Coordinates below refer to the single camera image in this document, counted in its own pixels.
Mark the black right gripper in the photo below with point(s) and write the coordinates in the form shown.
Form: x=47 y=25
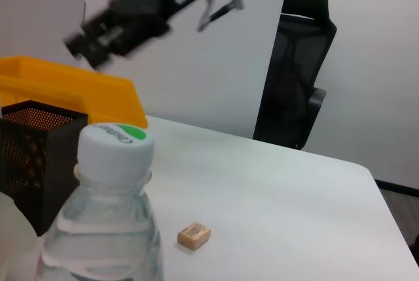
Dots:
x=154 y=6

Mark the clear green-label water bottle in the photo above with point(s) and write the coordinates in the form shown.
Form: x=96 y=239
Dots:
x=108 y=215

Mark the beige eraser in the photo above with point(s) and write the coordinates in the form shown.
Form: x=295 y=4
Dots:
x=193 y=236

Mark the black mesh pen holder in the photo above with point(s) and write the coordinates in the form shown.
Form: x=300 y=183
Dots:
x=36 y=163

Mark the pale green wavy fruit bowl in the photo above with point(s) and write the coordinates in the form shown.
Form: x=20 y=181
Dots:
x=13 y=235

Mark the yellow plastic bin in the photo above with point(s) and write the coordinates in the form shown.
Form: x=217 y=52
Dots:
x=98 y=94

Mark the black office chair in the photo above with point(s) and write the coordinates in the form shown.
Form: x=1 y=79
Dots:
x=294 y=65

